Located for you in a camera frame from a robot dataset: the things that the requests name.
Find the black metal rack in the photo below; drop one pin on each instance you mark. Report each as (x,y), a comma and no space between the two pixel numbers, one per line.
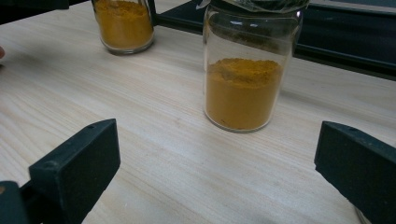
(342,59)

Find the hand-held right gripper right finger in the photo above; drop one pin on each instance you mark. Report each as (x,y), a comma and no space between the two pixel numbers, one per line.
(361,168)

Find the glass jar of yellow powder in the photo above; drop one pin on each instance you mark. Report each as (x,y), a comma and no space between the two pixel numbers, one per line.
(124,28)

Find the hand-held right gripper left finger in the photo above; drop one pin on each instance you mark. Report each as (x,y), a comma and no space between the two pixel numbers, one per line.
(77,168)

